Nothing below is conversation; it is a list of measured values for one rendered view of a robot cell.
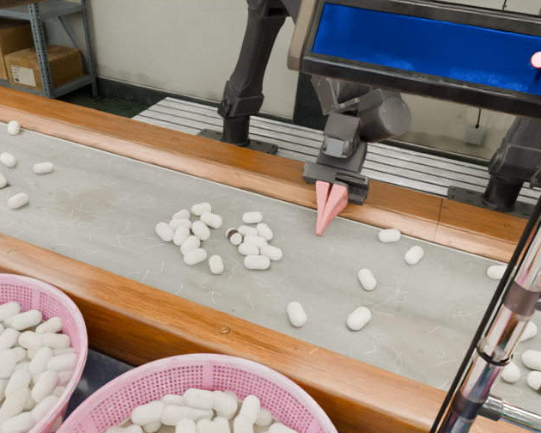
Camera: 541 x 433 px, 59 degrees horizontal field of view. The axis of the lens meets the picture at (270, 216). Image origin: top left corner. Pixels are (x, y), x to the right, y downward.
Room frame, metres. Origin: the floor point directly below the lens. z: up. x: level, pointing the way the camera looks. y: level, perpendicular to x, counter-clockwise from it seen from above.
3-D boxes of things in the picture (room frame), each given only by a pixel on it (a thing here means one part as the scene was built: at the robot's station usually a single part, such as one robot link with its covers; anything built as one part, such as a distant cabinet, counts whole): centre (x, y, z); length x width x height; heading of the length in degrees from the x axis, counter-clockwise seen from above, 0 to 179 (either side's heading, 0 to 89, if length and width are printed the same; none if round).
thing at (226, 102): (1.04, 0.09, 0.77); 0.09 x 0.06 x 0.06; 125
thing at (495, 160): (0.87, -0.47, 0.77); 0.09 x 0.06 x 0.06; 76
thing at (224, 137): (1.05, 0.10, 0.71); 0.20 x 0.07 x 0.08; 74
